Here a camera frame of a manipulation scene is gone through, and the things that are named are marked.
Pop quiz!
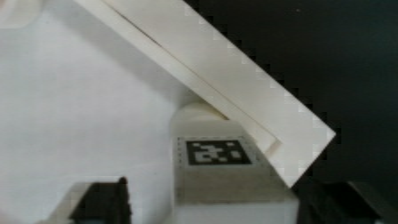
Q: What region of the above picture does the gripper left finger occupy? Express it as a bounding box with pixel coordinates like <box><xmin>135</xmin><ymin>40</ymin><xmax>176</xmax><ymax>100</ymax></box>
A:
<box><xmin>70</xmin><ymin>177</ymin><xmax>132</xmax><ymax>224</ymax></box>

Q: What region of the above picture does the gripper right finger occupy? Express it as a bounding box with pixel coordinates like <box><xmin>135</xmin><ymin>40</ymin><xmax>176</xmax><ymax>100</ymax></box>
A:
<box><xmin>297</xmin><ymin>181</ymin><xmax>398</xmax><ymax>224</ymax></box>

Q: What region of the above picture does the white table leg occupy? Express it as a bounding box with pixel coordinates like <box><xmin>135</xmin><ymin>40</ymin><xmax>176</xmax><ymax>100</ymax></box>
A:
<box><xmin>171</xmin><ymin>103</ymin><xmax>301</xmax><ymax>224</ymax></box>

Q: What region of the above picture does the white square table top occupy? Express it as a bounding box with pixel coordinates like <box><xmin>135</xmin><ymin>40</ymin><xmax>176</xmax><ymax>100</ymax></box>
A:
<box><xmin>0</xmin><ymin>0</ymin><xmax>197</xmax><ymax>224</ymax></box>

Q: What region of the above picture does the white U-shaped obstacle fence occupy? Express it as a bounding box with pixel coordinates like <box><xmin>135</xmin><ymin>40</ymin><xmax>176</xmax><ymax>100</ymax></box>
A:
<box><xmin>73</xmin><ymin>0</ymin><xmax>336</xmax><ymax>184</ymax></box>

